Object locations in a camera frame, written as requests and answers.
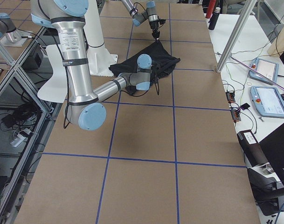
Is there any black box with label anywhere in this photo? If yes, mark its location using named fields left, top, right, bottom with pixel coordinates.
left=237, top=130, right=268, bottom=166

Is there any aluminium frame post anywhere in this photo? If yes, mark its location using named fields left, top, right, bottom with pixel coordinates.
left=216, top=0, right=257, bottom=73

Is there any black t-shirt with logo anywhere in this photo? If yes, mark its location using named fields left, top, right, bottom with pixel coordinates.
left=109, top=41, right=180, bottom=96

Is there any teach pendant tablet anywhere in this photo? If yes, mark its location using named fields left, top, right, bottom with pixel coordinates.
left=250, top=86, right=284, bottom=118
left=249, top=58, right=279, bottom=84

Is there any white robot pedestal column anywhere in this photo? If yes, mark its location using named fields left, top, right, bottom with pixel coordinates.
left=83, top=0, right=104, bottom=48

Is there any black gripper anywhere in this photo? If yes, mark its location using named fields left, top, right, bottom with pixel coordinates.
left=149, top=19, right=166, bottom=42

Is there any near teach pendant tablet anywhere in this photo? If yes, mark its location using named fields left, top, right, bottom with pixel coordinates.
left=250, top=86, right=284, bottom=118

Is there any black monitor stand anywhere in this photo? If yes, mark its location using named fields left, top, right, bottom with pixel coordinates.
left=248, top=123, right=284, bottom=216

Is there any white plastic chair seat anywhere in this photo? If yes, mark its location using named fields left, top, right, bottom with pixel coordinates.
left=36, top=44, right=70, bottom=103

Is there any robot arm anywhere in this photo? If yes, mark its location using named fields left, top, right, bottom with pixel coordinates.
left=121, top=0, right=166, bottom=41
left=30, top=0, right=153, bottom=131

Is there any far teach pendant tablet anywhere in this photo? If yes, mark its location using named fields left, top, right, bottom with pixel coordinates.
left=249, top=58, right=279, bottom=84

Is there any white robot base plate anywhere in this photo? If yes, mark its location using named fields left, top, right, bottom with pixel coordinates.
left=88, top=53, right=118, bottom=77

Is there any black water bottle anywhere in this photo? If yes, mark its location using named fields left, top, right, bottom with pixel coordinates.
left=208, top=7, right=221, bottom=30

